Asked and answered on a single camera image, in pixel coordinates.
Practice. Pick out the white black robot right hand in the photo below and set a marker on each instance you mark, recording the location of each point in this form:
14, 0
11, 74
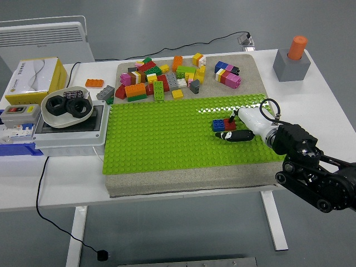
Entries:
254, 121

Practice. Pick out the red building brick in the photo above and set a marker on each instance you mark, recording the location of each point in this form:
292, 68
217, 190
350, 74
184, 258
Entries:
230, 125

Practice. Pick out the yellow white brick stack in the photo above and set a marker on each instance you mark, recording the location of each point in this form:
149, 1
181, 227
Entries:
198, 59

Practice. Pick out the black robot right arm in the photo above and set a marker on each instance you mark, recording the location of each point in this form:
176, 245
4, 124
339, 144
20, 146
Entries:
311, 172

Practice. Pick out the blue building brick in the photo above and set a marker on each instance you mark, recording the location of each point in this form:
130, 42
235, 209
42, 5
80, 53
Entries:
218, 125

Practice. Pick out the white red pink brick row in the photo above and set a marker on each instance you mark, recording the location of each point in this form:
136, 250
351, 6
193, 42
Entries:
228, 79

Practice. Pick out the blue pink black brick row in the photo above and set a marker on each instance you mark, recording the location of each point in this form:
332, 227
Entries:
226, 66

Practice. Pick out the dark grey slope brick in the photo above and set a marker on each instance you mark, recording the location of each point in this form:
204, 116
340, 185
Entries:
195, 86

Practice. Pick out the yellow tall brick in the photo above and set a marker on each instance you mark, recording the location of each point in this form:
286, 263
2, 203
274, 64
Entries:
200, 74

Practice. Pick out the pink small brick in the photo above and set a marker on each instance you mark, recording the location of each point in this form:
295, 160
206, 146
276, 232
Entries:
190, 83

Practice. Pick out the yellow flat brick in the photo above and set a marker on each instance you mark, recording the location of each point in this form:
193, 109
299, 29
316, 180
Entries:
177, 94

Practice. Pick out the lime wide brick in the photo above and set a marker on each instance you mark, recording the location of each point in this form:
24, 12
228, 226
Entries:
185, 71

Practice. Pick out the green studded baseplate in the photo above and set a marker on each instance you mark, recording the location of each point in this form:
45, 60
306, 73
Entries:
167, 139

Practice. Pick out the grey studded brick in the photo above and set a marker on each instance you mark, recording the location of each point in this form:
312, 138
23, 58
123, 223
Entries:
172, 81

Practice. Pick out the orange tall brick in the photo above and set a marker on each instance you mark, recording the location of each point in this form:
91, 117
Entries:
177, 63

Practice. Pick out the red large brick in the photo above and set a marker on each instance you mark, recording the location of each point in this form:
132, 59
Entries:
164, 83

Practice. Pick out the lime long brick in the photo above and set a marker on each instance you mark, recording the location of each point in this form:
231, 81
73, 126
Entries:
158, 91

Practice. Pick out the yellow small brick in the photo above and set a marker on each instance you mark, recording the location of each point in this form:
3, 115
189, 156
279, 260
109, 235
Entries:
164, 68

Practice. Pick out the red small brick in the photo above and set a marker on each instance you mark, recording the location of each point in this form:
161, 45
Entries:
149, 89

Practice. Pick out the red long brick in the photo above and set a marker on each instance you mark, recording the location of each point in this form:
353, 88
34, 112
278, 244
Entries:
148, 66

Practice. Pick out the green flat plate brick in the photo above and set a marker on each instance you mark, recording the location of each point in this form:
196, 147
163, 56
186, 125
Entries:
137, 98

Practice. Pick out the orange wide brick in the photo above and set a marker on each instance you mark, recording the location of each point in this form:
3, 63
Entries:
135, 89

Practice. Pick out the pink yellow brick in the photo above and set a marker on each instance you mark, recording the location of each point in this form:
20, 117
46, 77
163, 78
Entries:
139, 64

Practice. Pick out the pink white brown brick stack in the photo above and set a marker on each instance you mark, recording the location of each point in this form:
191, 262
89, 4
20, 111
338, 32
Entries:
133, 78

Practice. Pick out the dark grey small brick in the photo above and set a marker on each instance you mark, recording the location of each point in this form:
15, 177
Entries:
132, 69

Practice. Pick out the red slope brick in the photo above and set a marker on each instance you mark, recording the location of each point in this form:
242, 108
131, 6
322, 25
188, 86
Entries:
120, 92

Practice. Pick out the dark green small brick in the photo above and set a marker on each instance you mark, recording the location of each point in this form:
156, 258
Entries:
110, 101

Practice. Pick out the grey long brick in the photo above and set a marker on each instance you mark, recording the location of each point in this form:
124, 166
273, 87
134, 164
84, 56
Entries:
105, 92

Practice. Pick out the orange flat brick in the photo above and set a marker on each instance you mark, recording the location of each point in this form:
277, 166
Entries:
94, 83

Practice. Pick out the grey block holder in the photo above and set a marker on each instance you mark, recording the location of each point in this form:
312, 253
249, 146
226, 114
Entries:
292, 71

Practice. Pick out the clear silver adapter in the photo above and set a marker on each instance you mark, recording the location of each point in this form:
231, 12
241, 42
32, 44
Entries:
246, 41

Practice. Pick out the grey-brown mat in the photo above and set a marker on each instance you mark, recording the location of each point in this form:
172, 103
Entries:
194, 180

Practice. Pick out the orange cylinder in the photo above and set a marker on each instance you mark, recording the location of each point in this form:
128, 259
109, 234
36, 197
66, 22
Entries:
297, 47

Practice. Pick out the white table leg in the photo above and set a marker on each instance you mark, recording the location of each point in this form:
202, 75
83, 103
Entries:
76, 236
275, 222

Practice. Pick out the grey metal plate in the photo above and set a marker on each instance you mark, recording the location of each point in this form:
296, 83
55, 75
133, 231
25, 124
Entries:
189, 262

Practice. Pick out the small dark circuit board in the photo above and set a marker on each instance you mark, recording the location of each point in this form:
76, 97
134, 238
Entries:
73, 94

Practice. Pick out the large black nut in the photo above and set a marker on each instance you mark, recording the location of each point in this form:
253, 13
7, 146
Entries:
49, 108
70, 110

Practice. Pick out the grey white junction box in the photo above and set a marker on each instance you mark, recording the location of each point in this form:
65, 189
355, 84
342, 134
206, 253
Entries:
69, 137

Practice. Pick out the white bowl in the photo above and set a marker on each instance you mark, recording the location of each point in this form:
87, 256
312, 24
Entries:
55, 121

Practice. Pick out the white panel heater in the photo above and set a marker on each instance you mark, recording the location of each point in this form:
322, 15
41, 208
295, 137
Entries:
41, 36

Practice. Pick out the yellow white tissue box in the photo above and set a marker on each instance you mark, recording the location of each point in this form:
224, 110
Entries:
27, 83

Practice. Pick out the white circuit breaker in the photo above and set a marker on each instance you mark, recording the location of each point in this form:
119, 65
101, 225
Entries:
16, 133

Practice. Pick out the blue plastic tray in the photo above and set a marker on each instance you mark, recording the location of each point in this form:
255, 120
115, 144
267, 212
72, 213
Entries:
16, 150

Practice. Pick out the grey push-button switch box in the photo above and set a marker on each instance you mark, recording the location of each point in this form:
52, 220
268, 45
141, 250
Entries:
25, 116

